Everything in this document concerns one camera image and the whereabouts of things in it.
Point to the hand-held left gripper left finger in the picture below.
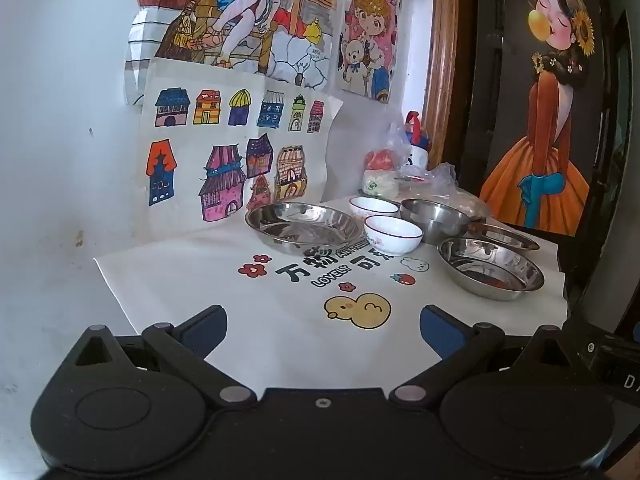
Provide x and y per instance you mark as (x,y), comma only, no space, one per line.
(202,334)

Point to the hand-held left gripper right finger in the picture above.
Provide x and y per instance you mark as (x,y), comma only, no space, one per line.
(442,335)

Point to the white bowl red rim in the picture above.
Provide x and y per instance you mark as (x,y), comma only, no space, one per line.
(372,207)
(392,235)

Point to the deep steel bowl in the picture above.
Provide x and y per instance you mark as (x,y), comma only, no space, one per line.
(432,220)

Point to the large steel plate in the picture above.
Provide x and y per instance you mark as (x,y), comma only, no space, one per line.
(305,222)

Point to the printed white tablecloth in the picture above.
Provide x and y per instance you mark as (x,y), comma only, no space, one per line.
(210,280)

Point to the plastic bag of flatbread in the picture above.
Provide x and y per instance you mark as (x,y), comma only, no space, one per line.
(445,185)

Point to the green white food packet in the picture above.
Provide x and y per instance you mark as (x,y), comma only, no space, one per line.
(380,184)

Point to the white bottle red blue lid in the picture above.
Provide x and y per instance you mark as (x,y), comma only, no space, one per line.
(419,152)

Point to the coloured houses drawing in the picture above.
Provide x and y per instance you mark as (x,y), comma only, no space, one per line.
(200,150)

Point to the red tomato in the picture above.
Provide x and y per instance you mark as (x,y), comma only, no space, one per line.
(380,160)

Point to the clear plastic bag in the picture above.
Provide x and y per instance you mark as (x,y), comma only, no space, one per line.
(397,140)

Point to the orange dress figure painting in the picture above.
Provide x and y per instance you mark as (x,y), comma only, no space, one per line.
(542,125)

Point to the wooden door frame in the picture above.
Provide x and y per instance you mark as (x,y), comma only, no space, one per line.
(440,60)

